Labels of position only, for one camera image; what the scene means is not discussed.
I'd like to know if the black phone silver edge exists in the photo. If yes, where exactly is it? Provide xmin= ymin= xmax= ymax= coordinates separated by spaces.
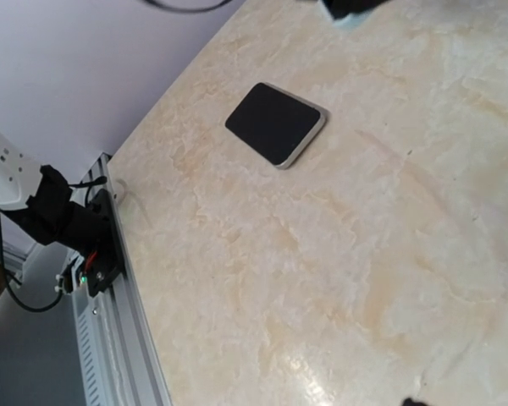
xmin=224 ymin=82 xmax=329 ymax=169

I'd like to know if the light blue phone case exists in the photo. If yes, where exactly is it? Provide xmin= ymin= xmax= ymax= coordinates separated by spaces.
xmin=334 ymin=10 xmax=373 ymax=30

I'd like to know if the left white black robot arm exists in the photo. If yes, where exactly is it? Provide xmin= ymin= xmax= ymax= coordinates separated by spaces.
xmin=0 ymin=133 xmax=107 ymax=253

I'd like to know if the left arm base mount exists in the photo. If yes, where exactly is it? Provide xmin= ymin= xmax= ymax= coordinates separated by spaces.
xmin=81 ymin=189 xmax=125 ymax=298

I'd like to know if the front aluminium rail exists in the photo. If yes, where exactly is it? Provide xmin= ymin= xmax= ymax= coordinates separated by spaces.
xmin=65 ymin=151 xmax=173 ymax=406

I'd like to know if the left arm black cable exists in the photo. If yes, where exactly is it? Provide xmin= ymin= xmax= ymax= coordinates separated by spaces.
xmin=0 ymin=175 xmax=109 ymax=314

